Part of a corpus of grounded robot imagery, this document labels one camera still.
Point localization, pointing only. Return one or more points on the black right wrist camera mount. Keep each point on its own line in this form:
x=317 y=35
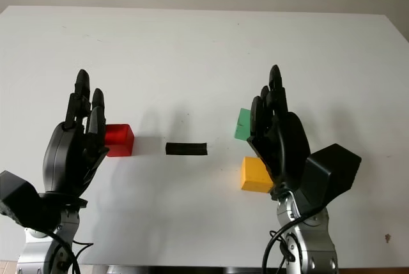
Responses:
x=332 y=172

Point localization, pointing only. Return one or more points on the yellow wooden block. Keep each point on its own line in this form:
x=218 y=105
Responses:
x=254 y=175

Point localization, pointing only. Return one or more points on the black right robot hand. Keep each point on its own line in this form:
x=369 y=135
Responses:
x=287 y=149

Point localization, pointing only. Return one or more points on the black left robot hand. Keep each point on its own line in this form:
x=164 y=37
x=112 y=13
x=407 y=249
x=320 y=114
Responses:
x=64 y=159

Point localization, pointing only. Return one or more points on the black flat rectangular tile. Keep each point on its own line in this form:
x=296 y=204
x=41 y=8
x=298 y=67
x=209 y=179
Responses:
x=187 y=149

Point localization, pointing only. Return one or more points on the red wooden block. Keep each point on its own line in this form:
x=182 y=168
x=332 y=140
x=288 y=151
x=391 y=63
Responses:
x=121 y=141

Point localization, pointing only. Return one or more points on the green wooden block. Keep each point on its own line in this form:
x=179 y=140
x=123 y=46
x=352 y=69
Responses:
x=243 y=125

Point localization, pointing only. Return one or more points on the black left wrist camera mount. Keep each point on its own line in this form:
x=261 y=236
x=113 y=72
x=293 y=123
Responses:
x=19 y=197

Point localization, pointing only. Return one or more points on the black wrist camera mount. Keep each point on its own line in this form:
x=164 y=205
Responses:
x=19 y=197
x=332 y=172

